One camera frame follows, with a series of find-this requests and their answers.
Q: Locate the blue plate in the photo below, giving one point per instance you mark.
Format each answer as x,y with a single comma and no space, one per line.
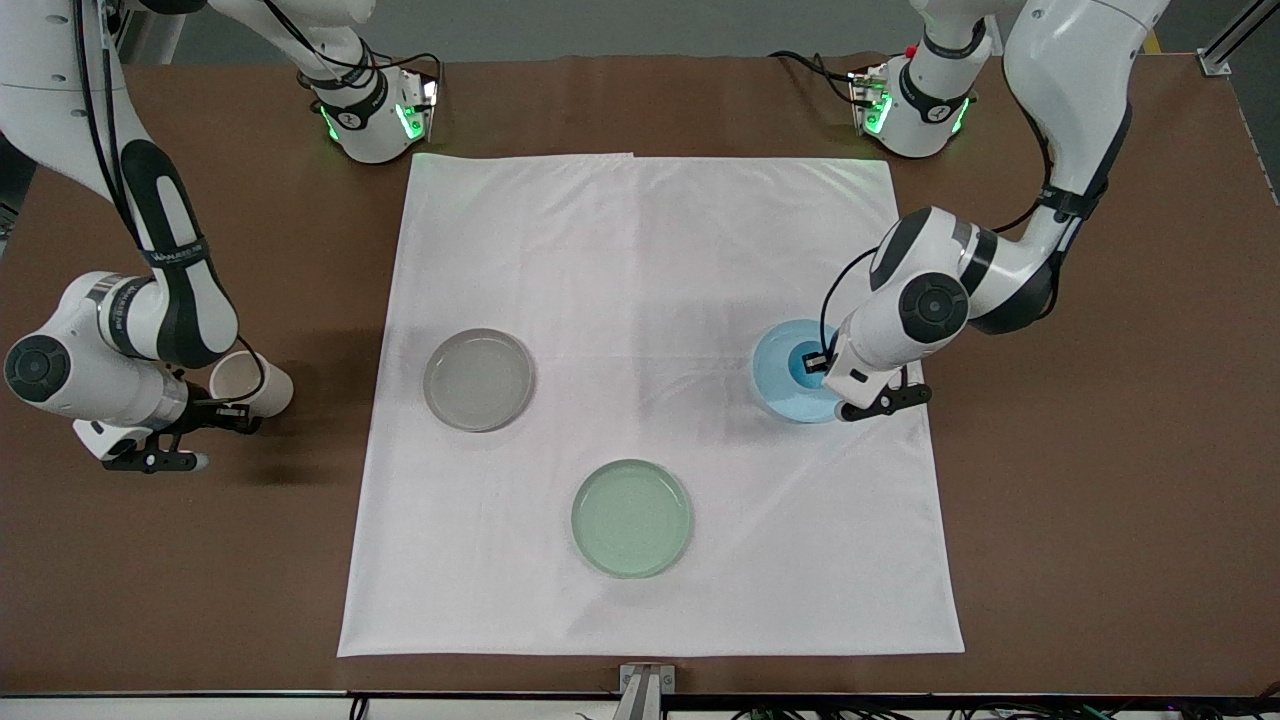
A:
772,385

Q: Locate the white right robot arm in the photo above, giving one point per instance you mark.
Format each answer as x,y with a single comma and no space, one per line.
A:
60,100

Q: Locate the small blue cup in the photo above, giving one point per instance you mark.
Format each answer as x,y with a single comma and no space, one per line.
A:
799,384

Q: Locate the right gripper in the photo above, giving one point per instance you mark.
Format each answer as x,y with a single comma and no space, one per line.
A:
207,412

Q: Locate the white cloth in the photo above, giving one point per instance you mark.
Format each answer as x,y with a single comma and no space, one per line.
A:
650,280

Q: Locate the green plate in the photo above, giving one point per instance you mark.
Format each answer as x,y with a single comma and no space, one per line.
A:
632,518

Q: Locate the silver arm base connector box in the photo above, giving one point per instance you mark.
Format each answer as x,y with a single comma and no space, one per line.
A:
425,110
865,100

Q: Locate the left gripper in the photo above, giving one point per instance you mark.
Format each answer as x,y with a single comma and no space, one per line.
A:
812,361

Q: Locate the gray plate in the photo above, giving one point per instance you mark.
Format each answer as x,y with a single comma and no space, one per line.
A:
478,380

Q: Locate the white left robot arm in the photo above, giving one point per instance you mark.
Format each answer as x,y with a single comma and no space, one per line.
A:
1070,60

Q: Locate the aluminium table bracket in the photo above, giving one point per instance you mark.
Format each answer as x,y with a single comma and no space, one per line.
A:
647,690

